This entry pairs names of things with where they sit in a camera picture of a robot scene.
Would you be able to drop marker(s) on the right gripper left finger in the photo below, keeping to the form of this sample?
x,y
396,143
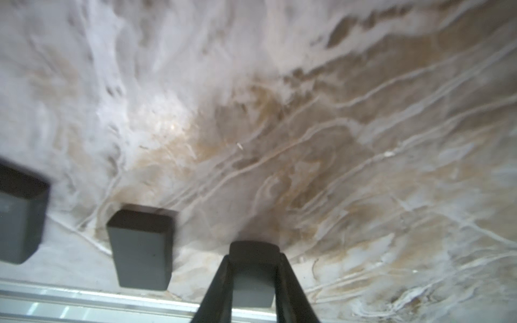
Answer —
x,y
216,306

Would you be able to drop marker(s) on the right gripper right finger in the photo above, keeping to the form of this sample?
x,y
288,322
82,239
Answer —
x,y
292,305

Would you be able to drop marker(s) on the black eraser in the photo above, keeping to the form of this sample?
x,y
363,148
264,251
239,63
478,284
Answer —
x,y
24,200
254,266
142,239

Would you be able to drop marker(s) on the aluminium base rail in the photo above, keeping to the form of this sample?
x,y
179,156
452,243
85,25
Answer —
x,y
30,302

